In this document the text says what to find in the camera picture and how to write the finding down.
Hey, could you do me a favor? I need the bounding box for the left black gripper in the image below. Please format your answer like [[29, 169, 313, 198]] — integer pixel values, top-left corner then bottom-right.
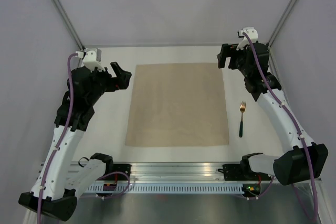
[[87, 62, 131, 104]]

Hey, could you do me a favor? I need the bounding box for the gold fork dark green handle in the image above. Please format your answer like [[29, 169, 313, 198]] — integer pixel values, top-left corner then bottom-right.
[[239, 101, 246, 137]]

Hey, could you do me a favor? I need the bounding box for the beige cloth napkin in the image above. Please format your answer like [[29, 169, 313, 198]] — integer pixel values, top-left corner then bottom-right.
[[125, 63, 229, 147]]

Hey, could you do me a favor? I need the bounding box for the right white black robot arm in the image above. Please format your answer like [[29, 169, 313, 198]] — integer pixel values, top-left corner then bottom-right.
[[217, 42, 328, 185]]

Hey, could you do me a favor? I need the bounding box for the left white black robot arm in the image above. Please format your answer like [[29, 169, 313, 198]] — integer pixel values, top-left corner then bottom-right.
[[18, 62, 132, 223]]

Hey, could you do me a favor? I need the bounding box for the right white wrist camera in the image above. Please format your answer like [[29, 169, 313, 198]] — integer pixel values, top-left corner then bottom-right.
[[236, 27, 259, 51]]

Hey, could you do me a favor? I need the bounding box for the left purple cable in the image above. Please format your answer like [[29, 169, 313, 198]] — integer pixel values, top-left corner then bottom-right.
[[36, 52, 79, 224]]

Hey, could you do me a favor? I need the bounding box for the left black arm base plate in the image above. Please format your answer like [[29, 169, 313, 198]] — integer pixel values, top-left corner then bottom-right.
[[105, 164, 132, 183]]

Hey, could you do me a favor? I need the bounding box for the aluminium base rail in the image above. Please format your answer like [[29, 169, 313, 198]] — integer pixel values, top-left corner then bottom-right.
[[39, 162, 322, 184]]

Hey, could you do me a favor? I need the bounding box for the right aluminium frame post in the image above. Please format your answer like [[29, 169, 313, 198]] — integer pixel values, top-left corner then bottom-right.
[[267, 0, 298, 48]]

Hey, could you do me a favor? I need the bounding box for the aluminium frame post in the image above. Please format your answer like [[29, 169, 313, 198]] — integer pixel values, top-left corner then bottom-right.
[[51, 0, 85, 49], [267, 0, 298, 48]]

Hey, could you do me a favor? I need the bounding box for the white slotted cable duct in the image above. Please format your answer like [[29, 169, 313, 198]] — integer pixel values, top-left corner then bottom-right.
[[85, 183, 243, 194]]

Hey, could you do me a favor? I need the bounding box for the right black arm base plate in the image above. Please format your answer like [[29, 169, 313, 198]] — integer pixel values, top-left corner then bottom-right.
[[217, 164, 271, 182]]

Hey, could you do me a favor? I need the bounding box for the left aluminium frame post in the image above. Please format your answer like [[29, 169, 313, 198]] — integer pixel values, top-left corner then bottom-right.
[[51, 0, 85, 49]]

